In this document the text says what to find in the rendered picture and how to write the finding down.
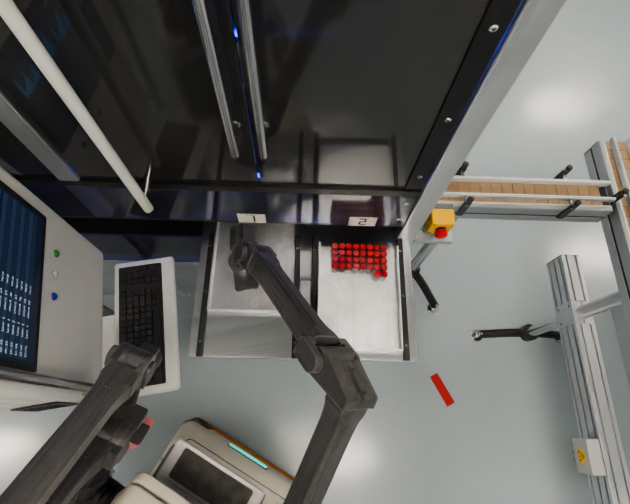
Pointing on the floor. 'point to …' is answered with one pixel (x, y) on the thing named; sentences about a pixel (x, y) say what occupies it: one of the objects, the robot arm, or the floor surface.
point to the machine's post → (483, 103)
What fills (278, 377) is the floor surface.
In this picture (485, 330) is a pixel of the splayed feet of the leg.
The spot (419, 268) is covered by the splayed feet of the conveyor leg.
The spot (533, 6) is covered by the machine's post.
